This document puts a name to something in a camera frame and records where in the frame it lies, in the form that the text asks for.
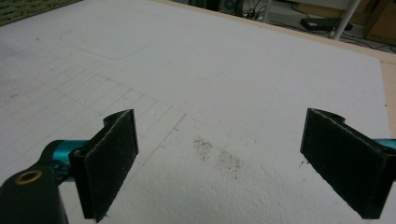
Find power strip with plugs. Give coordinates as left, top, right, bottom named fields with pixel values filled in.
left=243, top=7, right=265, bottom=21

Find white desk leg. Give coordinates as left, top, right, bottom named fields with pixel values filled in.
left=261, top=0, right=275, bottom=23
left=331, top=0, right=362, bottom=41

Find green woven plastic basket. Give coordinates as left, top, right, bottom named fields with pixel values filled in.
left=0, top=0, right=82, bottom=28

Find white grid cutting mat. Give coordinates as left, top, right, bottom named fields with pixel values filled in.
left=0, top=0, right=396, bottom=224

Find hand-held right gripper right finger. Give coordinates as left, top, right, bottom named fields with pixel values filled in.
left=300, top=107, right=396, bottom=219

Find flat black device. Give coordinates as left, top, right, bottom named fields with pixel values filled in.
left=300, top=17, right=353, bottom=32

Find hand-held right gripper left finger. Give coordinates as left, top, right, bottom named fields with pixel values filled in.
left=68, top=108, right=139, bottom=223

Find brown cardboard box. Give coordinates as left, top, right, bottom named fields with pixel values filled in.
left=363, top=0, right=396, bottom=45

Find black computer tower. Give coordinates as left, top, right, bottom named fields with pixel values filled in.
left=219, top=0, right=246, bottom=17

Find black floor cables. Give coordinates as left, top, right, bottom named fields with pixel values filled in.
left=340, top=30, right=396, bottom=53

